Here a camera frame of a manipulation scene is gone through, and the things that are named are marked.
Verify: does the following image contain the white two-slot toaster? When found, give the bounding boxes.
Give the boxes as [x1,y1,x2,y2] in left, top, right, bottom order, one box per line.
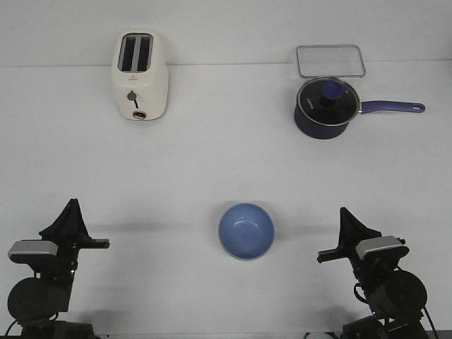
[111,28,169,121]

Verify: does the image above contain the glass pot lid blue knob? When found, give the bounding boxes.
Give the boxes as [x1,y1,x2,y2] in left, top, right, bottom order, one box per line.
[297,77,360,115]

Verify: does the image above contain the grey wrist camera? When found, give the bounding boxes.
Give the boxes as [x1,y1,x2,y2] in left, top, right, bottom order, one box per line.
[8,239,58,265]
[355,236,405,261]

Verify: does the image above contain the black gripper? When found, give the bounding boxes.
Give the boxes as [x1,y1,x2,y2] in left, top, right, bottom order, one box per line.
[38,198,109,279]
[317,207,410,283]

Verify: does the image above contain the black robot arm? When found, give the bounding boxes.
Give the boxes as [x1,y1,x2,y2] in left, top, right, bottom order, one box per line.
[317,207,431,338]
[7,198,109,338]

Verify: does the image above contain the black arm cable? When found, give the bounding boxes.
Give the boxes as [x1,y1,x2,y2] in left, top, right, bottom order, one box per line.
[352,282,370,308]

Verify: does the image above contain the blue bowl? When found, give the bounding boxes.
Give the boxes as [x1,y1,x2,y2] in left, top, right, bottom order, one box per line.
[218,203,275,261]

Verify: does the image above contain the dark blue saucepan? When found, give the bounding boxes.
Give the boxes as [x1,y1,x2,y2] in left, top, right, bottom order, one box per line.
[294,100,425,140]

